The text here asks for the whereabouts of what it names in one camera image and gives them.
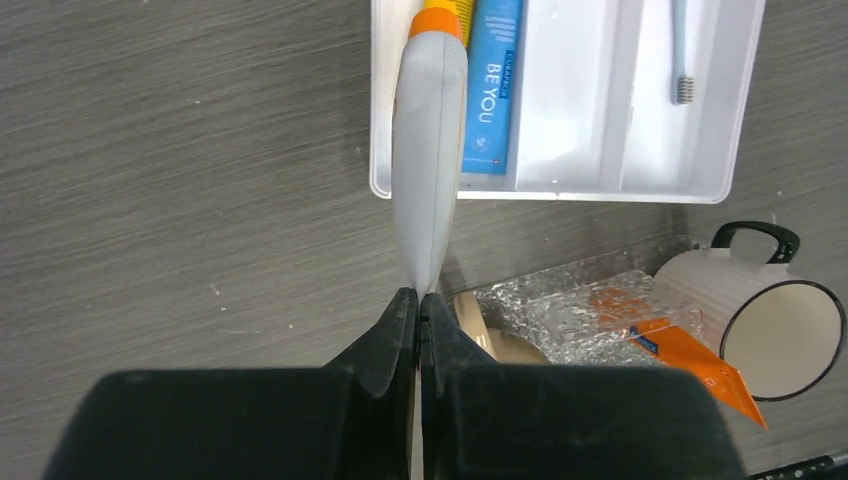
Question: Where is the orange toothpaste tube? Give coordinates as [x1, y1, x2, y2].
[590, 287, 767, 428]

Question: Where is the white ribbed mug black rim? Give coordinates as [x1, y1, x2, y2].
[654, 221, 847, 402]

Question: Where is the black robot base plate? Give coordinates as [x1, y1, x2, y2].
[749, 451, 847, 480]

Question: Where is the blue toothpaste tube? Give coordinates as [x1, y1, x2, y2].
[462, 0, 524, 176]

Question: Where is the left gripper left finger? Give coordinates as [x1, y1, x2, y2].
[45, 288, 419, 479]

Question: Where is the yellow toothpaste tube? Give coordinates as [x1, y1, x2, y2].
[424, 0, 475, 48]

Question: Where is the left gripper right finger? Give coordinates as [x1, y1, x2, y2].
[420, 293, 745, 479]

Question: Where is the white toothpaste tube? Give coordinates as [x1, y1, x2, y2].
[391, 6, 468, 298]

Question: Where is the white plastic bin tray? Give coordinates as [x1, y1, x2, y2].
[368, 0, 768, 205]

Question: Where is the blue toothbrush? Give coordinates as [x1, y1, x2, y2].
[671, 0, 695, 106]

